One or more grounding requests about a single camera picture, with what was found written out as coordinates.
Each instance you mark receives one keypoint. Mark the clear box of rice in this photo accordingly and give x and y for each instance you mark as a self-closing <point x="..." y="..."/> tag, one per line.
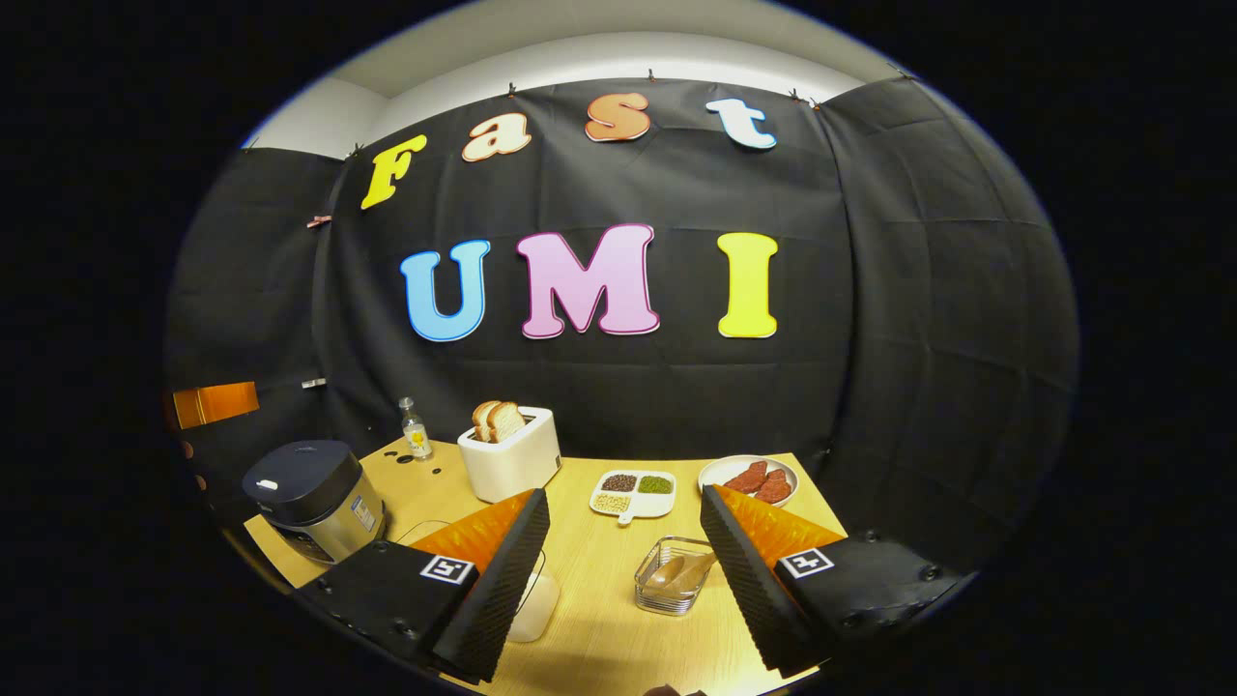
<point x="536" y="604"/>

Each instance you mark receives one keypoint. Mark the white toaster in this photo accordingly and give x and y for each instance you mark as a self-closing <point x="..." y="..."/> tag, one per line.
<point x="512" y="464"/>

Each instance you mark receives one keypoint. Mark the white divided bean dish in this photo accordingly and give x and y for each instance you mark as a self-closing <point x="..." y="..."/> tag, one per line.
<point x="640" y="510"/>

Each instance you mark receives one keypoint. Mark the glass bottle with yellow label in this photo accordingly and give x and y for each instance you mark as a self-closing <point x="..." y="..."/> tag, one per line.
<point x="417" y="440"/>

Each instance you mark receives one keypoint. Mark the white round plate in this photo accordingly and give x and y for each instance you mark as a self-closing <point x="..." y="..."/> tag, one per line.
<point x="718" y="473"/>

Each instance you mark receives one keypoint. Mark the red meat slice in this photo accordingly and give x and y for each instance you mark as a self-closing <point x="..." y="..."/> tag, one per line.
<point x="774" y="487"/>
<point x="746" y="478"/>

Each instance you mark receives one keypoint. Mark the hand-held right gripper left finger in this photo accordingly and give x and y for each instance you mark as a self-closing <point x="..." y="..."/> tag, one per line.
<point x="503" y="590"/>

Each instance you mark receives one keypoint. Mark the wooden spoon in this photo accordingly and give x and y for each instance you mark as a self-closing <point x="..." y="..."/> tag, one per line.
<point x="667" y="572"/>

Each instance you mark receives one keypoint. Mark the bread slice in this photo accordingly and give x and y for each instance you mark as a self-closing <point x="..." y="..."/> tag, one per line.
<point x="506" y="422"/>
<point x="480" y="418"/>

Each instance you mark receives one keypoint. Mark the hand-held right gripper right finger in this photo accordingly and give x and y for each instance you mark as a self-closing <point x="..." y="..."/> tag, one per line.
<point x="744" y="590"/>

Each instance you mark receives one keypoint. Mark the black backdrop cloth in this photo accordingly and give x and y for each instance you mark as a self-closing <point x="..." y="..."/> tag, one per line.
<point x="918" y="338"/>

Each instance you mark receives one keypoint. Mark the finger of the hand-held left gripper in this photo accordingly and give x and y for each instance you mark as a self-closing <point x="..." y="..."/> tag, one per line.
<point x="217" y="404"/>

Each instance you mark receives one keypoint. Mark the dark grey rice cooker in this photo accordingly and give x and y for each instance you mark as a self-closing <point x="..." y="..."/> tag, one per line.
<point x="309" y="483"/>

